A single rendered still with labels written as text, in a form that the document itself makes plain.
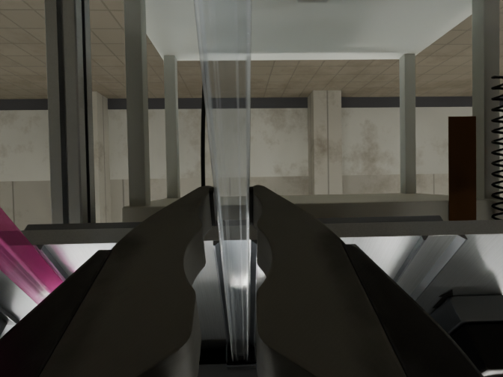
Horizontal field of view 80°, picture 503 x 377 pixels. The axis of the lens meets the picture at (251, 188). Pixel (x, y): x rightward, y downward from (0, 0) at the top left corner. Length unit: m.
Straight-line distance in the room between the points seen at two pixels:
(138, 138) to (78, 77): 0.15
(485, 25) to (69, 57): 0.70
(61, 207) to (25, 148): 3.73
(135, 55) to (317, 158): 2.83
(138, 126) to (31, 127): 3.62
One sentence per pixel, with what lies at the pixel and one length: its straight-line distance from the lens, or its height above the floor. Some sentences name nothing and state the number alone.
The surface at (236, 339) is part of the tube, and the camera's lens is 0.25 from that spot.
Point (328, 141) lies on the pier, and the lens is 3.36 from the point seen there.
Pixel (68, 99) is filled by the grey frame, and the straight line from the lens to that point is 0.48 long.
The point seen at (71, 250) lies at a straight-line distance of 0.19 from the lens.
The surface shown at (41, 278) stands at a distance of 0.20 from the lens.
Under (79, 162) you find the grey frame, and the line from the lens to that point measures 0.46.
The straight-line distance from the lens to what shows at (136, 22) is 0.64.
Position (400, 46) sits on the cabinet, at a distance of 0.94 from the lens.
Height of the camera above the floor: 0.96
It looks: 1 degrees up
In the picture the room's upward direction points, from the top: 179 degrees clockwise
